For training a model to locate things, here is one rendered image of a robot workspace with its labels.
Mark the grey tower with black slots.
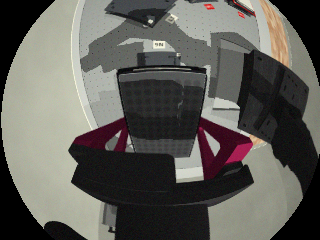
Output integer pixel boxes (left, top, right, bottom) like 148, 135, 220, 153
103, 144, 135, 227

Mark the white well plate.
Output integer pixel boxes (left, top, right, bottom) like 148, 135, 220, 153
237, 0, 254, 12

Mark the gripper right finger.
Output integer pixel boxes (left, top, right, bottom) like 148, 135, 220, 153
197, 117, 253, 180

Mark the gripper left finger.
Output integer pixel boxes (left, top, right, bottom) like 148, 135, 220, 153
73, 117, 129, 152

